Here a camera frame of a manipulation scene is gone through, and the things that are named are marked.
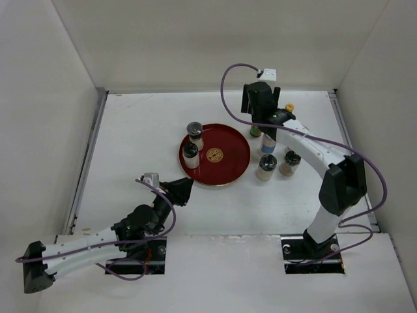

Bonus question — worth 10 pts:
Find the white salt grinder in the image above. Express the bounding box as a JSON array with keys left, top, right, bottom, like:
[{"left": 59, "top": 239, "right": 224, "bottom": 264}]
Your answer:
[
  {"left": 182, "top": 141, "right": 199, "bottom": 169},
  {"left": 186, "top": 121, "right": 204, "bottom": 150}
]

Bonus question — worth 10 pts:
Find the beige spice grinder black cap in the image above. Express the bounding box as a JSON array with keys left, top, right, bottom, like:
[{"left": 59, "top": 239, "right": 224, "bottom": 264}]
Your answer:
[{"left": 255, "top": 154, "right": 278, "bottom": 181}]

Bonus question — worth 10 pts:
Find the ketchup bottle yellow cap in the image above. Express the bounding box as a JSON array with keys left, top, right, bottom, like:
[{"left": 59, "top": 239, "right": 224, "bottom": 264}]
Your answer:
[
  {"left": 250, "top": 125, "right": 261, "bottom": 138},
  {"left": 285, "top": 103, "right": 295, "bottom": 113}
]

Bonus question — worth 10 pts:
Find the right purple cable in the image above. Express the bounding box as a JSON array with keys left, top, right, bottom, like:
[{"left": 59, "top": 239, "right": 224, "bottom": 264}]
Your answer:
[{"left": 220, "top": 63, "right": 388, "bottom": 261}]

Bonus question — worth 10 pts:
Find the left ketchup bottle yellow cap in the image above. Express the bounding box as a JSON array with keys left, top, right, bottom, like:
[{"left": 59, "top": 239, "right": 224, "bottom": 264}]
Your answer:
[{"left": 250, "top": 125, "right": 261, "bottom": 138}]

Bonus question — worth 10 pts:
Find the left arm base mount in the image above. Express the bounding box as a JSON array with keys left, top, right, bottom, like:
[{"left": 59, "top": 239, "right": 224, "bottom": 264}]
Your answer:
[{"left": 105, "top": 237, "right": 167, "bottom": 276}]

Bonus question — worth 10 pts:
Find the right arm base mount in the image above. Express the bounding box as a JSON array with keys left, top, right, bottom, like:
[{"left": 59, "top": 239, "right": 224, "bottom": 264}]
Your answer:
[{"left": 281, "top": 235, "right": 345, "bottom": 275}]

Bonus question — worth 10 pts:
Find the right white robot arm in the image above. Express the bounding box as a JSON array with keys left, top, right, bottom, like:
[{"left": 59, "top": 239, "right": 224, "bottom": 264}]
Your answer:
[{"left": 241, "top": 82, "right": 367, "bottom": 258}]

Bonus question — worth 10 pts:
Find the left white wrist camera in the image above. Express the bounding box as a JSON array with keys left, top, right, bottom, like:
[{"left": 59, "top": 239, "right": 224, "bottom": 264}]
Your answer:
[{"left": 139, "top": 172, "right": 160, "bottom": 188}]

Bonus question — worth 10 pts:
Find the red round tray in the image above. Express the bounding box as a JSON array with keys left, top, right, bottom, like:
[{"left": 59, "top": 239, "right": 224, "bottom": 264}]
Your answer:
[{"left": 179, "top": 123, "right": 251, "bottom": 186}]

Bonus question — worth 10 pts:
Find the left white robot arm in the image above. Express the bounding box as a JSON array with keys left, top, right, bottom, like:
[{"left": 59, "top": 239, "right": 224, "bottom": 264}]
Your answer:
[{"left": 16, "top": 173, "right": 194, "bottom": 294}]

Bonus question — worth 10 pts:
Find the brown spice grinder black cap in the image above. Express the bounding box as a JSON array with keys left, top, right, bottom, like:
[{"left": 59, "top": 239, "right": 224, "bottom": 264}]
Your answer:
[{"left": 279, "top": 151, "right": 301, "bottom": 177}]

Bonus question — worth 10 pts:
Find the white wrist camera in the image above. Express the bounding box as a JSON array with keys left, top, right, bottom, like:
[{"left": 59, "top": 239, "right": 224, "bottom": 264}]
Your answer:
[
  {"left": 139, "top": 172, "right": 160, "bottom": 188},
  {"left": 257, "top": 68, "right": 277, "bottom": 83}
]

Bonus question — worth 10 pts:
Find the silver lid white beads jar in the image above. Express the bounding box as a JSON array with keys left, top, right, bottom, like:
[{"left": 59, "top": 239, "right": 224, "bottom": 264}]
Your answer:
[{"left": 260, "top": 134, "right": 276, "bottom": 155}]

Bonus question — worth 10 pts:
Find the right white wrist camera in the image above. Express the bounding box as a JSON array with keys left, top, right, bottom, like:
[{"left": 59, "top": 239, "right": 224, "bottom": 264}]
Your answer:
[{"left": 257, "top": 68, "right": 277, "bottom": 83}]

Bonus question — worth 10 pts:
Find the right ketchup bottle yellow cap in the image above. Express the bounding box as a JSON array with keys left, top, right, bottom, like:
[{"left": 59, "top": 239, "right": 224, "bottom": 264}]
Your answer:
[{"left": 285, "top": 103, "right": 295, "bottom": 113}]

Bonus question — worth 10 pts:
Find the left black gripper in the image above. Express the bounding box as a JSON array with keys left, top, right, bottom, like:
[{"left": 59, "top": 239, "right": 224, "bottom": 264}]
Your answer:
[{"left": 152, "top": 177, "right": 194, "bottom": 235}]

